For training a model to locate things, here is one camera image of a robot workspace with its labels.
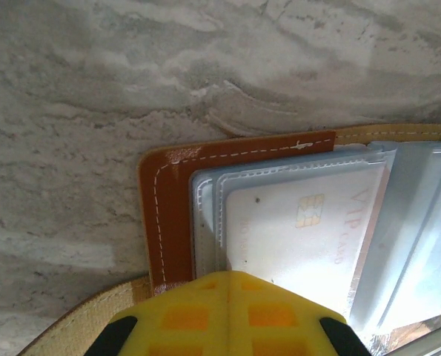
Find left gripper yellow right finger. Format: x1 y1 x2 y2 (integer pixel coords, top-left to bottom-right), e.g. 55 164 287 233
226 270 370 356

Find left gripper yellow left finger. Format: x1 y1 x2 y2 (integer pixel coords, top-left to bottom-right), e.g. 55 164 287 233
93 270 231 356

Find brown leather card holder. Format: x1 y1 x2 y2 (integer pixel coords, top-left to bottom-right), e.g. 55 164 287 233
19 124 441 356

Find white VIP card with chip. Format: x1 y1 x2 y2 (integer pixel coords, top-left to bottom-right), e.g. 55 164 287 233
225 168 390 309

